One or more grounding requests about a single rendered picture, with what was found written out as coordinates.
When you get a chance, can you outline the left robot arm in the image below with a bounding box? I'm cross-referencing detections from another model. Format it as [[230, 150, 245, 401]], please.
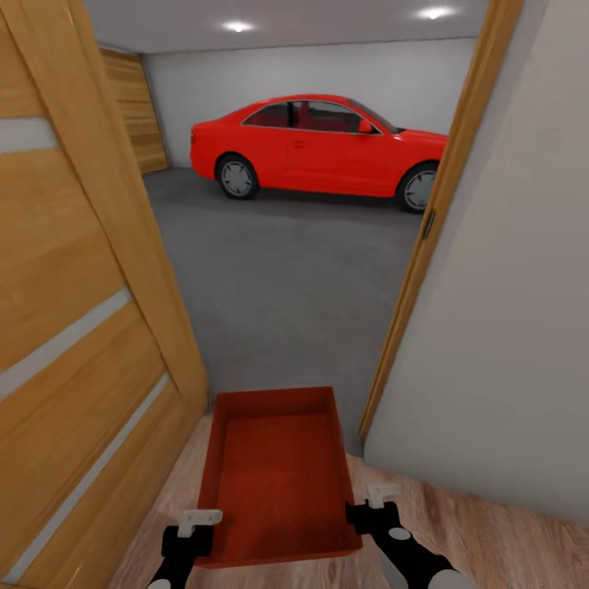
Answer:
[[146, 508, 223, 589]]

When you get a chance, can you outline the storage box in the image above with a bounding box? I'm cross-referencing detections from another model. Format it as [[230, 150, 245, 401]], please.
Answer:
[[194, 386, 363, 569]]

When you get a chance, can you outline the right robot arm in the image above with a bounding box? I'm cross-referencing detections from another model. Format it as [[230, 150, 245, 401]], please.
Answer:
[[345, 482, 483, 589]]

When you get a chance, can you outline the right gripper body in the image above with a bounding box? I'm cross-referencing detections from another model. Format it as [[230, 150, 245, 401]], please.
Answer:
[[352, 501, 400, 539]]

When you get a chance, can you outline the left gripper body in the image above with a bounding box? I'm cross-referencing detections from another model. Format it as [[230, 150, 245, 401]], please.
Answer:
[[161, 525, 214, 571]]

